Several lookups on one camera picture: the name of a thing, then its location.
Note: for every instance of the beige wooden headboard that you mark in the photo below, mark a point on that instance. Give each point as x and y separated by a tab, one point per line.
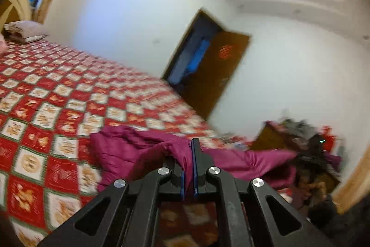
14	10

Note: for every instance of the dark wooden door frame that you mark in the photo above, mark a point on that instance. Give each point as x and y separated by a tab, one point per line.
200	32

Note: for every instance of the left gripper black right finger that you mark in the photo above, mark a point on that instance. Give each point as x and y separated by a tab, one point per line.
249	213

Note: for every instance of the magenta down jacket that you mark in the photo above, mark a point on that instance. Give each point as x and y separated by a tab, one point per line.
123	152

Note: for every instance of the brown wooden dresser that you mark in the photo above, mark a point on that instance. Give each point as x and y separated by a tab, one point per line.
312	165

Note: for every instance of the brown wooden door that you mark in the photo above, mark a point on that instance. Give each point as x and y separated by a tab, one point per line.
203	88

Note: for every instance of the red double happiness decoration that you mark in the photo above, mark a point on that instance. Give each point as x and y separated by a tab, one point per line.
225	52

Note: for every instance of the red checkered bedspread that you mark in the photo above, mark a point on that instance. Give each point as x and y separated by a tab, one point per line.
53	97

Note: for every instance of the striped grey pillow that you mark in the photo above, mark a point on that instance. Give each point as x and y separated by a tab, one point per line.
25	31

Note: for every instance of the red gift bags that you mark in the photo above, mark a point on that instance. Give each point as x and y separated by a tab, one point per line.
328	139

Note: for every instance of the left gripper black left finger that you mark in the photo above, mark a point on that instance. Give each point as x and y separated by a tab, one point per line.
125	213

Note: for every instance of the pile of grey clothes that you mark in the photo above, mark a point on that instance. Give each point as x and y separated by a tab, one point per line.
299	131

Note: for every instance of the pink floral pillow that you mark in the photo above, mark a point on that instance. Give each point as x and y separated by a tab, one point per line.
3	45

